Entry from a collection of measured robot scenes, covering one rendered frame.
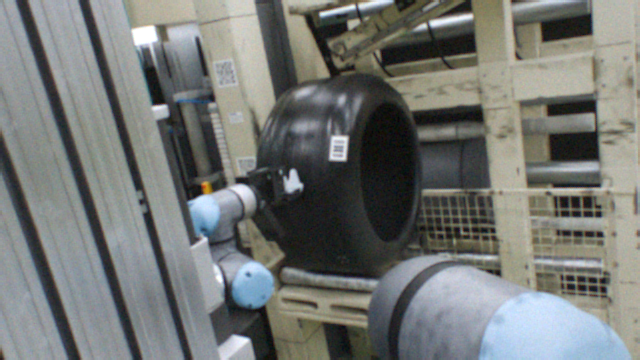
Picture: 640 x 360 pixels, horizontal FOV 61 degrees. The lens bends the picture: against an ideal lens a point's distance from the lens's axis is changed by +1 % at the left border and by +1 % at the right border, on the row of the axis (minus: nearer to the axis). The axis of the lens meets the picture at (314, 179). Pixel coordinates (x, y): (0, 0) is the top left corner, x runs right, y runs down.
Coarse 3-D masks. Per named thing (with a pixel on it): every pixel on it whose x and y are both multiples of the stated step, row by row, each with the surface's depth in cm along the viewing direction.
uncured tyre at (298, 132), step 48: (288, 96) 143; (336, 96) 133; (384, 96) 144; (288, 144) 133; (384, 144) 175; (336, 192) 127; (384, 192) 176; (288, 240) 139; (336, 240) 131; (384, 240) 166
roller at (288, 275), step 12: (288, 276) 158; (300, 276) 155; (312, 276) 153; (324, 276) 151; (336, 276) 149; (348, 276) 147; (360, 276) 146; (372, 276) 144; (348, 288) 148; (360, 288) 145; (372, 288) 143
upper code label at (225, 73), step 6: (222, 60) 154; (228, 60) 153; (216, 66) 156; (222, 66) 154; (228, 66) 153; (216, 72) 156; (222, 72) 155; (228, 72) 154; (234, 72) 153; (222, 78) 156; (228, 78) 155; (234, 78) 154; (222, 84) 157; (228, 84) 155; (234, 84) 154
